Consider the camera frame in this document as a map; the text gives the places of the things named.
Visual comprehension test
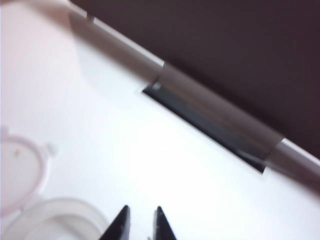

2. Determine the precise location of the transparent round plastic box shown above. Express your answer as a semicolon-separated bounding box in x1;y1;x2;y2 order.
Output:
4;197;109;240

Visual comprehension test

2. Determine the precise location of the transparent round box lid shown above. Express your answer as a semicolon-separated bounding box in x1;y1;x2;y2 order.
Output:
0;126;60;221

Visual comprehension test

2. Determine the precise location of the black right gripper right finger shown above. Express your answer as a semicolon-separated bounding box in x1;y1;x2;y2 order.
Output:
152;205;178;240

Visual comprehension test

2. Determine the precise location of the grey cable slot flap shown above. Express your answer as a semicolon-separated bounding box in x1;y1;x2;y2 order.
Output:
141;61;286;174

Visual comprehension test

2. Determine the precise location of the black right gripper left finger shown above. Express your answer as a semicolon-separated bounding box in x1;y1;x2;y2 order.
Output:
98;204;131;240

